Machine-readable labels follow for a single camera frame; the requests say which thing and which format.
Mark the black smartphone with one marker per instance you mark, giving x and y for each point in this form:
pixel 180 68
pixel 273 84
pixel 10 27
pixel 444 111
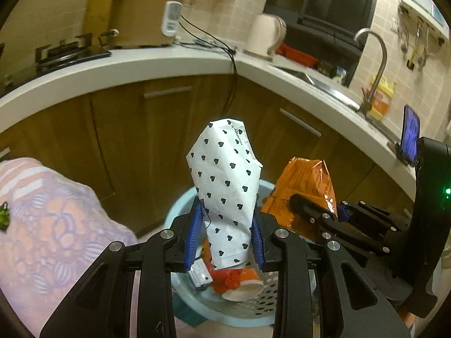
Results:
pixel 410 133

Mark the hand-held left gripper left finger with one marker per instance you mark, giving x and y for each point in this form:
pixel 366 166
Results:
pixel 193 239

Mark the green leafy vegetable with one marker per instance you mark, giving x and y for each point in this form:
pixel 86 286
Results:
pixel 3 218

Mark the beige rice cooker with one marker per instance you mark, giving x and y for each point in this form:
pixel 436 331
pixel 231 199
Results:
pixel 141 17

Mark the white heart-print paper bag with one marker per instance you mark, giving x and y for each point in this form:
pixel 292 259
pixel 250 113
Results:
pixel 225 190

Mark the orange snack bag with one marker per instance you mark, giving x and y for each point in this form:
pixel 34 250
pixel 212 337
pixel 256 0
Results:
pixel 303 183

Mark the metal kitchen sink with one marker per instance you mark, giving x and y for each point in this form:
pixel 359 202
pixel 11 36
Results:
pixel 317 81

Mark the red plastic packet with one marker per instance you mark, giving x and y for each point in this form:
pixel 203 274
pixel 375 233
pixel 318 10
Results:
pixel 225 281

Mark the yellow dish soap bottle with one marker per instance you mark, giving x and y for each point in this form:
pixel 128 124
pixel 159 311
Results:
pixel 382 102

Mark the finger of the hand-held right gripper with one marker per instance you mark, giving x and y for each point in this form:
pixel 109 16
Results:
pixel 317 218
pixel 373 218

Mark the black gas stove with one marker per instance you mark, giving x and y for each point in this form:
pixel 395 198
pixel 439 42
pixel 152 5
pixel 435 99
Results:
pixel 63 54

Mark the light blue plastic wastebasket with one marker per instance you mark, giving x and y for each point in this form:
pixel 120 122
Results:
pixel 232 318

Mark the white and blue carton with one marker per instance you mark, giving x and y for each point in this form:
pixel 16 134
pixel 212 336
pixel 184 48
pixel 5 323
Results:
pixel 201 273

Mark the black phone stand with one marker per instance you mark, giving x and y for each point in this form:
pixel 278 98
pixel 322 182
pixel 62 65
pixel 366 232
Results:
pixel 396 149

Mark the pink lace tablecloth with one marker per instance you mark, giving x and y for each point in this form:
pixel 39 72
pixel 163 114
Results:
pixel 53 236

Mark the orange paper cup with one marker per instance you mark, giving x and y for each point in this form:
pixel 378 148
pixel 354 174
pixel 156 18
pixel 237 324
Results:
pixel 246 285

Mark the red tray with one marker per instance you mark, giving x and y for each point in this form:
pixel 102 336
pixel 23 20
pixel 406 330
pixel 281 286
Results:
pixel 296 55

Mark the white electric kettle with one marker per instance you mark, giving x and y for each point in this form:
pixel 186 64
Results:
pixel 262 35

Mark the wooden kitchen counter cabinet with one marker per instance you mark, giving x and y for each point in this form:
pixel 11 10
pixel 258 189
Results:
pixel 141 130

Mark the metal kitchen faucet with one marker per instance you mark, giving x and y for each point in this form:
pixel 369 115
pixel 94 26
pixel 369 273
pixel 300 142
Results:
pixel 382 56

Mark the wooden cutting board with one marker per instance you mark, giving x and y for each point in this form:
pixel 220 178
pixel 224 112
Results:
pixel 97 7

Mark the white plug-in timer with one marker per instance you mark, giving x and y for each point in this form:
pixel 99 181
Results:
pixel 171 17

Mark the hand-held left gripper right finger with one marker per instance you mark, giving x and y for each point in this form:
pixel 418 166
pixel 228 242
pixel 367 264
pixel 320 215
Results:
pixel 258 250

